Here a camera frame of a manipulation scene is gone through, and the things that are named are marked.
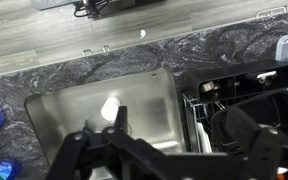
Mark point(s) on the white cup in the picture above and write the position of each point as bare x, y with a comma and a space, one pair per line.
110, 108

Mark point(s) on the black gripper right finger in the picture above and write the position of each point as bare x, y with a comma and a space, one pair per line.
263, 146

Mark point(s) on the stainless steel sink basin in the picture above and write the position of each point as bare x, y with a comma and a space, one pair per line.
150, 98

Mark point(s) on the black dish drying rack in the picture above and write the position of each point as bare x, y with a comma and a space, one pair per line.
258, 88

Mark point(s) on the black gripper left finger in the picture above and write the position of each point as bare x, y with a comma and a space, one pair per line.
121, 122

